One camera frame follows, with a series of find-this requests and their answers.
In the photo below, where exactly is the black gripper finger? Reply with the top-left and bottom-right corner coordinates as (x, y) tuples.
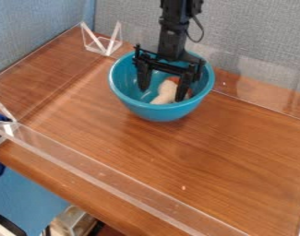
(175, 73), (192, 102)
(136, 63), (151, 91)

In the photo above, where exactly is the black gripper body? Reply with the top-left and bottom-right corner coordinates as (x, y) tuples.
(131, 18), (207, 83)

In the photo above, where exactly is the white brown toy mushroom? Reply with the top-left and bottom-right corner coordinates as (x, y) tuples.
(150, 77), (179, 105)

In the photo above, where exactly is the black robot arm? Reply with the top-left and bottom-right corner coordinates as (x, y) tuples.
(132, 0), (206, 101)

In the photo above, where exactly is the blue bowl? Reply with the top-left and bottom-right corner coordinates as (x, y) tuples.
(107, 52), (214, 122)

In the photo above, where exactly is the clear acrylic back barrier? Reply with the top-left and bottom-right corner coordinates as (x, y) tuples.
(183, 40), (300, 122)

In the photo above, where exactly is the clear acrylic barrier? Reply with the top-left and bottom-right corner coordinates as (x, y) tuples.
(183, 40), (300, 122)
(9, 123), (247, 236)

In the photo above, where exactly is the clear acrylic front barrier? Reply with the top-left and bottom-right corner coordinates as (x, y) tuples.
(9, 123), (247, 236)

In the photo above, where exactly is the grey metal object below table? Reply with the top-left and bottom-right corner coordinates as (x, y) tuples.
(41, 206), (96, 236)

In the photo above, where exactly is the black object bottom left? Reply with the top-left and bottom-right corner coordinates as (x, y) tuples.
(0, 215), (26, 236)

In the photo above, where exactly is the clear acrylic corner bracket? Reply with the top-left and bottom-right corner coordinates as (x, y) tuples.
(79, 22), (121, 56)

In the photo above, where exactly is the clear acrylic left bracket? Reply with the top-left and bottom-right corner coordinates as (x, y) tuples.
(0, 102), (17, 144)

